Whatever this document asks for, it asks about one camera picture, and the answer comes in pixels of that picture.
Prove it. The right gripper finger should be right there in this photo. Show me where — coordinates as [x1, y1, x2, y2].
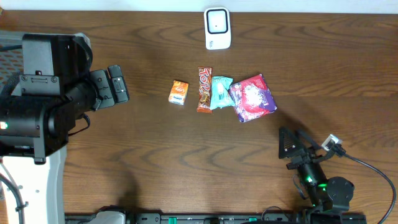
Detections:
[279, 127, 303, 159]
[295, 129, 322, 150]

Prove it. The red purple snack packet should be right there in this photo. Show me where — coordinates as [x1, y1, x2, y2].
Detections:
[229, 73, 277, 123]

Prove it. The teal snack packet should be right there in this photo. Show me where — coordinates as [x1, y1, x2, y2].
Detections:
[210, 77, 235, 110]

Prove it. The small orange box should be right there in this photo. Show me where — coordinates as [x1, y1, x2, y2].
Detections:
[169, 80, 189, 105]

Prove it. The orange Top chocolate bar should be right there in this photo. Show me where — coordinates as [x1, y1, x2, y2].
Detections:
[197, 67, 213, 113]

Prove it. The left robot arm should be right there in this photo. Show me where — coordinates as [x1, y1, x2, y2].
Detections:
[1, 33, 129, 223]

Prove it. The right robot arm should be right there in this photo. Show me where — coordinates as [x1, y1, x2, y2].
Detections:
[279, 127, 354, 223]

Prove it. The white barcode scanner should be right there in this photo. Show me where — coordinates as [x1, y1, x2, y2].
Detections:
[203, 7, 231, 50]

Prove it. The dark grey plastic basket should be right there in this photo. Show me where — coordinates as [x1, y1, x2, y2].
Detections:
[0, 30, 24, 90]

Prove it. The black camera cable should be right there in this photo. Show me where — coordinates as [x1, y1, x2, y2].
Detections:
[335, 146, 397, 224]

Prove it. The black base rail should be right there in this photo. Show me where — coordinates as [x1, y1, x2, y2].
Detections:
[64, 205, 368, 224]

